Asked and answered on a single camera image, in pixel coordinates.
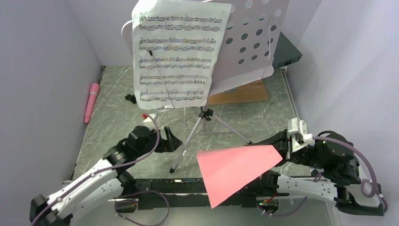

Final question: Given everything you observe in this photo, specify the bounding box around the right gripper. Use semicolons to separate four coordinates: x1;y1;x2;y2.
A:
242;127;327;168

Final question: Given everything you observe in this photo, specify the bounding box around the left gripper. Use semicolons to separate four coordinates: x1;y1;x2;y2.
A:
136;126;182;157

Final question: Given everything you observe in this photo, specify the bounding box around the pink sheet music page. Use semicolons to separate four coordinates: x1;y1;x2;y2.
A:
197;145;283;209

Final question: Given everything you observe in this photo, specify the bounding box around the lilac perforated music stand desk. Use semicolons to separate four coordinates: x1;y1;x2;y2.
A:
121;0;289;105

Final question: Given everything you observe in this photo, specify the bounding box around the white sheet music page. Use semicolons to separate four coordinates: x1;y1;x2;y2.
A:
132;0;231;110

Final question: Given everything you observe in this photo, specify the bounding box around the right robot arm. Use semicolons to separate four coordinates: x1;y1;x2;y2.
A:
243;129;388;216

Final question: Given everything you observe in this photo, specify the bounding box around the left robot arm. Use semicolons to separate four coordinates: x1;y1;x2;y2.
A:
29;126;183;226

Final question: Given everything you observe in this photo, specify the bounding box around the wooden board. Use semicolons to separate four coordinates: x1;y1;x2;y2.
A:
208;80;269;106

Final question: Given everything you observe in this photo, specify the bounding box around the black microphone desk stand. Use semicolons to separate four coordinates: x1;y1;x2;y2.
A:
125;94;137;104

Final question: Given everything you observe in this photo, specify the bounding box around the dark teal rack unit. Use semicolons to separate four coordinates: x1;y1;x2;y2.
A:
272;32;303;70

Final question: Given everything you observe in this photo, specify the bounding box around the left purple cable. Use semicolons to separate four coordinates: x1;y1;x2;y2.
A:
31;115;161;226

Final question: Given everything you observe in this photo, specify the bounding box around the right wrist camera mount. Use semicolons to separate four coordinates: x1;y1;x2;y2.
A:
287;117;314;147

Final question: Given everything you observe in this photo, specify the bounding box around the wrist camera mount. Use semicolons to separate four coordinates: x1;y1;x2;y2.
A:
142;113;160;130
287;117;314;147

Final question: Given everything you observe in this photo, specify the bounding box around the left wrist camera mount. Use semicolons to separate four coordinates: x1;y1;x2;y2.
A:
142;113;160;130

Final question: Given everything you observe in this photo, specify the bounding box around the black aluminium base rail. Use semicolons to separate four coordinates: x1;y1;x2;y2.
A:
57;177;331;210

